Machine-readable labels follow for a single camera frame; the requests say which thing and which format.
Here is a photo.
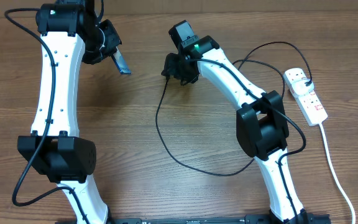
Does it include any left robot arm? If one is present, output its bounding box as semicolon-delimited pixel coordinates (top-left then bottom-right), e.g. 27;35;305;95
17;0;130;223

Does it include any white charger plug adapter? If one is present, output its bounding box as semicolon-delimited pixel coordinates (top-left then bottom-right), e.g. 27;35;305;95
290;79;314;98

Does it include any white power strip cord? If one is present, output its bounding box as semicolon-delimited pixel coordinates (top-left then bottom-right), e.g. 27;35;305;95
318;123;357;224

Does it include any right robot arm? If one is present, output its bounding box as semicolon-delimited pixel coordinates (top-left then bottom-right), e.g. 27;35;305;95
162;21;308;223

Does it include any blue Samsung Galaxy smartphone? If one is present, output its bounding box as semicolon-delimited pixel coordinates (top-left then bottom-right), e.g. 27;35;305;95
112;47;132;75

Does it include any white power strip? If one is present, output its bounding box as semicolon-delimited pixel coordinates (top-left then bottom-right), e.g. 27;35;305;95
284;68;328;126

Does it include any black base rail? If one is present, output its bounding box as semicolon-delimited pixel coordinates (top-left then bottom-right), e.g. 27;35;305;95
107;213;331;224

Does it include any black USB charging cable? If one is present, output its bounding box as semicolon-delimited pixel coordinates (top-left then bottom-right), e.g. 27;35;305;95
155;41;313;177

